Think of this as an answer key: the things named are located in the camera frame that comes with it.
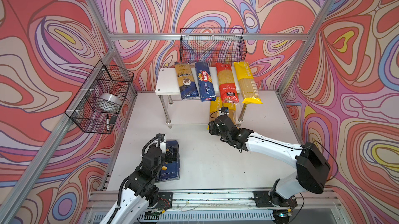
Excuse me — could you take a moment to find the blue Barilla rigatoni box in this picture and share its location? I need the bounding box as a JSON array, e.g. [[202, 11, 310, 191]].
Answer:
[[155, 140, 180, 182]]

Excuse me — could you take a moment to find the yellow Pastatime bag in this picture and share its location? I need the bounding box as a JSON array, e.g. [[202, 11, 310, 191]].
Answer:
[[222, 102, 236, 125], [208, 97, 223, 123], [233, 62, 263, 105]]

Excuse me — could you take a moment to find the blue Barilla spaghetti box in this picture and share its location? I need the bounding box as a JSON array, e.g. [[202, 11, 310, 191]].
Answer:
[[195, 62, 216, 101]]

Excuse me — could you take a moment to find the red spaghetti bag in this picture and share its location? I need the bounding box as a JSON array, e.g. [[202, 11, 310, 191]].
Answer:
[[216, 63, 239, 103]]

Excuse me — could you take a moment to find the blue Ankara spaghetti bag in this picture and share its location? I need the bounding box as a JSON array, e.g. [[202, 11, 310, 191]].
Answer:
[[175, 63, 200, 100]]

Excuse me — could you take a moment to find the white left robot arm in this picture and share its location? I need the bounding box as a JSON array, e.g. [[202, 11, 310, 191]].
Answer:
[[101, 134, 180, 224]]

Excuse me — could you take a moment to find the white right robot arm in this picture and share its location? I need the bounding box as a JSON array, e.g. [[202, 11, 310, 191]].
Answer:
[[208, 115, 331, 200]]

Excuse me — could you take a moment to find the white two-tier shelf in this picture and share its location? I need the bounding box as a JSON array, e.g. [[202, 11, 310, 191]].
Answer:
[[155, 66, 247, 128]]

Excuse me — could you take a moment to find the silver tape roll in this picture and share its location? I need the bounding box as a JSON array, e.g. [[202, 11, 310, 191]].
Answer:
[[100, 93, 122, 105]]

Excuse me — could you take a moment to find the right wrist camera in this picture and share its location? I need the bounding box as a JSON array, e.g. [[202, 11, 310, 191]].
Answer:
[[220, 107, 229, 115]]

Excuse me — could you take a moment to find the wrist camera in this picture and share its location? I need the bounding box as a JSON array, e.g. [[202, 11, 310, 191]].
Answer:
[[220, 107, 229, 115], [156, 134, 166, 153]]

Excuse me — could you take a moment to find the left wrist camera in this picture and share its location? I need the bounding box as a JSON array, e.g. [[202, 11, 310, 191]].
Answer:
[[156, 134, 166, 153]]

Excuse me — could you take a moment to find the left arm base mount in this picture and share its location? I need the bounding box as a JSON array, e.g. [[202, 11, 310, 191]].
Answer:
[[149, 191, 173, 212]]

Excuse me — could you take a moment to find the black wire basket back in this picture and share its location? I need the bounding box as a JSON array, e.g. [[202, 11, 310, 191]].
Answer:
[[179, 27, 247, 67]]

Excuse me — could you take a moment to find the black wire basket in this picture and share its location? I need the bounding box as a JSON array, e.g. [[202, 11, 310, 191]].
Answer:
[[65, 61, 134, 134], [179, 27, 247, 67]]

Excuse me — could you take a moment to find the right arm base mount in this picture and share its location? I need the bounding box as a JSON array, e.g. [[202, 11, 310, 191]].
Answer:
[[251, 190, 298, 209]]

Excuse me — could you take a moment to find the black wire basket left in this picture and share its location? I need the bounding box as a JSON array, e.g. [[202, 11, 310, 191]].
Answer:
[[65, 61, 134, 134]]

